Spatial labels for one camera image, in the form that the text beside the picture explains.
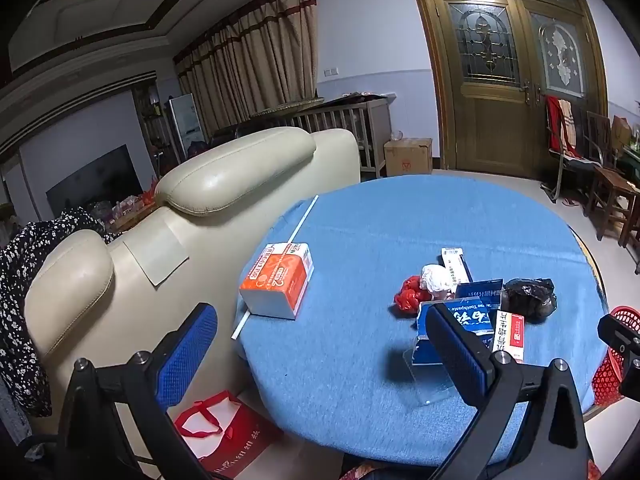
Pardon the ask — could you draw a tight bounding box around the metal chair with red cloth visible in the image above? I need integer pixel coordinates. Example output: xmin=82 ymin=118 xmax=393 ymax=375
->
xmin=540 ymin=94 xmax=604 ymax=204

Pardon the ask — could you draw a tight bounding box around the black television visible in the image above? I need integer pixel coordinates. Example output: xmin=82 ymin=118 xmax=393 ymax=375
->
xmin=47 ymin=144 xmax=142 ymax=216

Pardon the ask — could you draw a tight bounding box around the black white floral garment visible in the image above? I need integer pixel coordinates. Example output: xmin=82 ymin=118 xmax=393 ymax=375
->
xmin=0 ymin=207 xmax=118 ymax=418

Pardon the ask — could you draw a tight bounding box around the dark wooden stool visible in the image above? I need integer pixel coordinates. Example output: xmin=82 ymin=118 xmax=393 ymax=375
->
xmin=584 ymin=166 xmax=639 ymax=247

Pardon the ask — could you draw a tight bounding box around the black plastic bag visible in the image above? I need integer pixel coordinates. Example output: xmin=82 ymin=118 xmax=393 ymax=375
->
xmin=501 ymin=278 xmax=558 ymax=324

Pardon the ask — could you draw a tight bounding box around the clear plastic packaging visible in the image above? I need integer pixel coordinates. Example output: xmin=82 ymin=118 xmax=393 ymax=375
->
xmin=402 ymin=350 xmax=457 ymax=405

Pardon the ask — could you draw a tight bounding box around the cream leather sofa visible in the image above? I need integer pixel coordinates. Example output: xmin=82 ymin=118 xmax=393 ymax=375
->
xmin=25 ymin=127 xmax=360 ymax=434

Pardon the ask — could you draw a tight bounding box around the beige curtain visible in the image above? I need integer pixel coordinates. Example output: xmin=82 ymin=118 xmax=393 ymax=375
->
xmin=174 ymin=0 xmax=319 ymax=136

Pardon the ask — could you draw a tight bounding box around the red paper shopping bag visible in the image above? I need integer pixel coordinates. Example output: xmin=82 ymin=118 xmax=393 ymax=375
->
xmin=174 ymin=390 xmax=283 ymax=479

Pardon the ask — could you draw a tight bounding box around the white tissue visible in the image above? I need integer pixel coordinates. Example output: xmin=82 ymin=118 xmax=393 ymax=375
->
xmin=419 ymin=264 xmax=456 ymax=295

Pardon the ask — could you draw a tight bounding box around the red plastic bag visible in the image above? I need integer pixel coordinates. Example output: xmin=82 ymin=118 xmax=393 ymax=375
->
xmin=394 ymin=275 xmax=432 ymax=315

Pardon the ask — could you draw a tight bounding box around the white plastic rod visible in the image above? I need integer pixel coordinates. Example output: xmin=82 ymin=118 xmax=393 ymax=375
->
xmin=230 ymin=194 xmax=320 ymax=340

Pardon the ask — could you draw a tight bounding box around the white medicine box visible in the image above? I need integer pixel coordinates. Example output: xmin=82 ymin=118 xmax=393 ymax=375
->
xmin=440 ymin=247 xmax=473 ymax=286

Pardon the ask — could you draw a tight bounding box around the brown cardboard box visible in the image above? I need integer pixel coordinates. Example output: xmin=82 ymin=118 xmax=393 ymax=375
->
xmin=384 ymin=138 xmax=433 ymax=177

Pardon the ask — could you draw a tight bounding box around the wooden crib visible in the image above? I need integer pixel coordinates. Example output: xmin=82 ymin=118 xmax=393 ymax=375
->
xmin=248 ymin=92 xmax=393 ymax=179

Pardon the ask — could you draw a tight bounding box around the blue toothpaste box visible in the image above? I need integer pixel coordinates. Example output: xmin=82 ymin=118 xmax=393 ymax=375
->
xmin=411 ymin=280 xmax=503 ymax=366

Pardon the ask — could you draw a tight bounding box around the red mesh basket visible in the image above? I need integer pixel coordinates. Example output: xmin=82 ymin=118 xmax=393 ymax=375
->
xmin=591 ymin=306 xmax=639 ymax=406

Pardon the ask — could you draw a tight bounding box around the red white small box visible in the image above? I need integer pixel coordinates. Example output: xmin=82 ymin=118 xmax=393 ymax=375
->
xmin=491 ymin=310 xmax=525 ymax=363

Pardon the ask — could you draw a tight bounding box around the wooden double door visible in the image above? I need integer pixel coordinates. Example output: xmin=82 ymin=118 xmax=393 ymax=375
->
xmin=416 ymin=0 xmax=608 ymax=180

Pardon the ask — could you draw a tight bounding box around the orange white box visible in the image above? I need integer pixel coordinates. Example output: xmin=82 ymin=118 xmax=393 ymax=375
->
xmin=237 ymin=242 xmax=316 ymax=322

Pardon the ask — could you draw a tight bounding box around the blue tablecloth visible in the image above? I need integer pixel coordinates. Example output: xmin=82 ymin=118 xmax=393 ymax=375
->
xmin=240 ymin=176 xmax=605 ymax=466

